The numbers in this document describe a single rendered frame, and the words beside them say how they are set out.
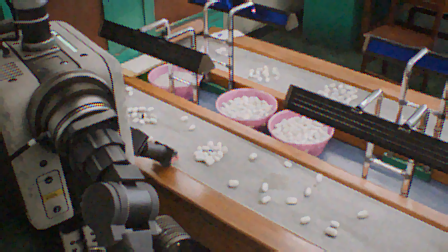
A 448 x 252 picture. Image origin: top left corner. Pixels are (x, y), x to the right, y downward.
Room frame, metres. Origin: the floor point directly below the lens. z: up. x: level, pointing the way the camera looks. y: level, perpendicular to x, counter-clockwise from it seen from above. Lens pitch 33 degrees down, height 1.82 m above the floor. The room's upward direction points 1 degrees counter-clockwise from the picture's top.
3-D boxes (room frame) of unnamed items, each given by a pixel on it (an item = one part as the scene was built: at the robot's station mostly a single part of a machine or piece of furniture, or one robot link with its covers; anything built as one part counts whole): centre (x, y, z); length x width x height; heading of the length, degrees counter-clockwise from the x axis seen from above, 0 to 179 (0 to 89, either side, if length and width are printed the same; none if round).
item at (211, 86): (2.12, -0.05, 0.90); 0.20 x 0.19 x 0.45; 49
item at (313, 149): (1.61, -0.32, 0.72); 0.27 x 0.27 x 0.10
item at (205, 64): (1.77, 0.28, 1.08); 0.62 x 0.08 x 0.07; 49
